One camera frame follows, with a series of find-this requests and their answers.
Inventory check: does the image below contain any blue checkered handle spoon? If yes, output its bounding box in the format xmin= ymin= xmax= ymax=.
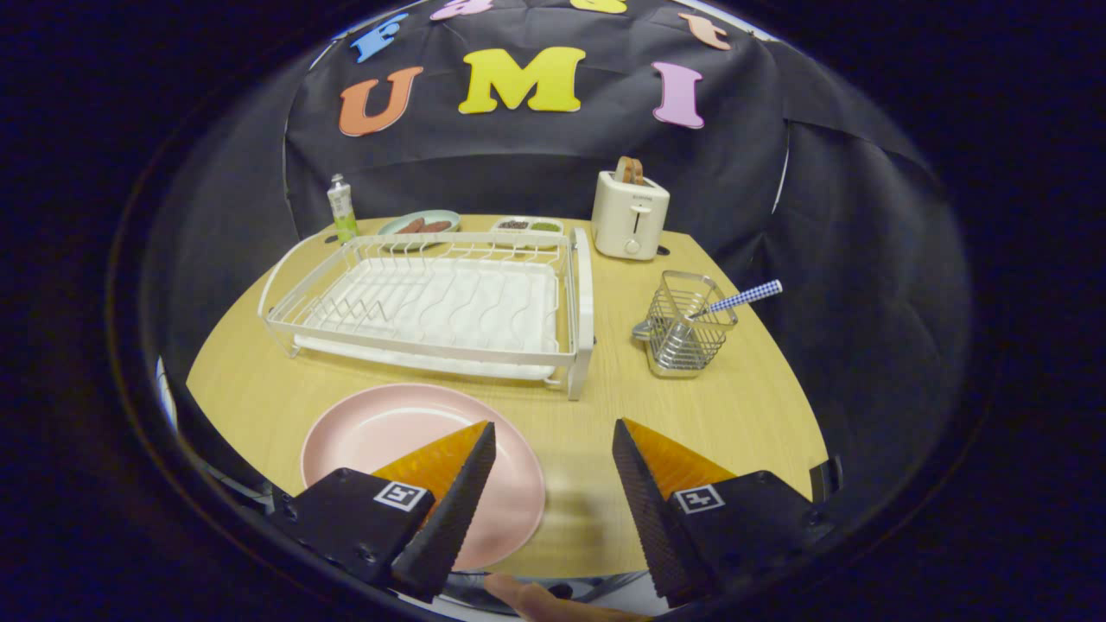
xmin=687 ymin=278 xmax=785 ymax=327

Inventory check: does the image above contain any pale green plate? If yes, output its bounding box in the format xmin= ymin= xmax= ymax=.
xmin=377 ymin=209 xmax=461 ymax=251

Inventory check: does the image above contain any metal wire basket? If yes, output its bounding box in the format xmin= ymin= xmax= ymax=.
xmin=631 ymin=270 xmax=741 ymax=380

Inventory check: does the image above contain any white two-compartment condiment dish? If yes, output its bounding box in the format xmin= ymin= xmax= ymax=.
xmin=491 ymin=216 xmax=565 ymax=251

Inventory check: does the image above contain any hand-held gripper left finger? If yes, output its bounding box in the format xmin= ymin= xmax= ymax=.
xmin=270 ymin=420 xmax=499 ymax=604

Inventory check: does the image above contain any white dish rack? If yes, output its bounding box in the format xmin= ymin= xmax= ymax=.
xmin=257 ymin=226 xmax=597 ymax=402

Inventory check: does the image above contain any black backdrop cloth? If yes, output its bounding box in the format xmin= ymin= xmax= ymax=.
xmin=143 ymin=0 xmax=973 ymax=485

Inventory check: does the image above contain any green and white bottle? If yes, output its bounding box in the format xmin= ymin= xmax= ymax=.
xmin=327 ymin=173 xmax=359 ymax=244

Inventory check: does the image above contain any cream toaster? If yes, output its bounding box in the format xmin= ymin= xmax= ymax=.
xmin=591 ymin=169 xmax=671 ymax=262

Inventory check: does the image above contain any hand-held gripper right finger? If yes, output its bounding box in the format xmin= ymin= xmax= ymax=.
xmin=611 ymin=417 xmax=837 ymax=608

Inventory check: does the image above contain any pink plate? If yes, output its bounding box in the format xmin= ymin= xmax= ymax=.
xmin=300 ymin=383 xmax=547 ymax=573

